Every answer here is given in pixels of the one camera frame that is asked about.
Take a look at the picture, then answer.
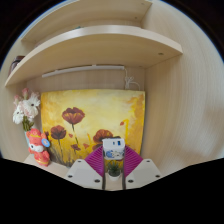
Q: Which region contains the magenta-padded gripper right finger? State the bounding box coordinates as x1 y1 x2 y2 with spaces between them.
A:
122 146 162 191

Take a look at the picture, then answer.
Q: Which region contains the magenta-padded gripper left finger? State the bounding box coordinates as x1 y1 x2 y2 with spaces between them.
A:
65 145 107 191

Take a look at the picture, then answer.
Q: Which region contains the red plush toy figure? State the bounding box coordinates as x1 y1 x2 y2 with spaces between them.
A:
25 128 52 167

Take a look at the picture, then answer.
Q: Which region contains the yellow poppy flower painting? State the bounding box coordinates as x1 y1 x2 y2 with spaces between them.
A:
39 88 146 168

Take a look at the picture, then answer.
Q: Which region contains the pale blue vase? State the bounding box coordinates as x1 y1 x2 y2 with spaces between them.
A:
23 129 31 148

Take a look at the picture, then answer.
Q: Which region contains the pink and white flower bouquet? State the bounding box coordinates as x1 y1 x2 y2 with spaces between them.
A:
12 87 42 132

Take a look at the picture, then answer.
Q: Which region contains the white light bar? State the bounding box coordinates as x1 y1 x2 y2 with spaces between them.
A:
41 64 126 79

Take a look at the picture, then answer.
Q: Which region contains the light wooden shelf unit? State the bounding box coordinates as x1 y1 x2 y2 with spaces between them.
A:
3 0 184 88

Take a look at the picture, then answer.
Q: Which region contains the white light bar cable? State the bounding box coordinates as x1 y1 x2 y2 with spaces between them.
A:
123 68 142 91

